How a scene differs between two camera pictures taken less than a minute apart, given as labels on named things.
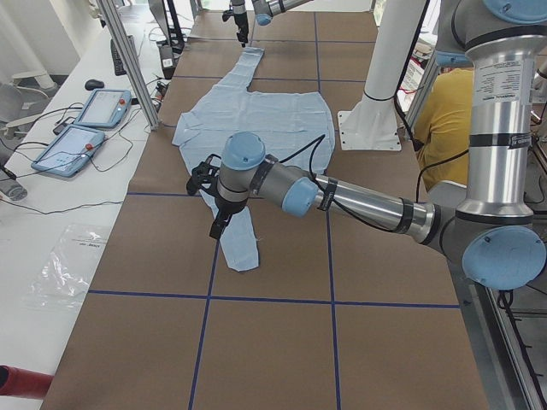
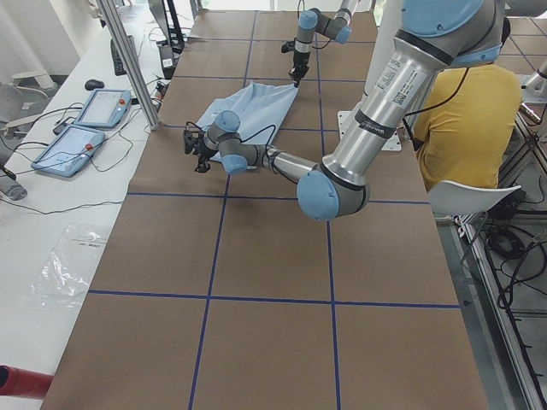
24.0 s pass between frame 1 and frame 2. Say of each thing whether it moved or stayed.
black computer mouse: stayed
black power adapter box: stayed
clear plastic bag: stayed
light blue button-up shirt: moved
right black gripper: moved
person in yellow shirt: stayed
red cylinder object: stayed
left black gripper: moved
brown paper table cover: stayed
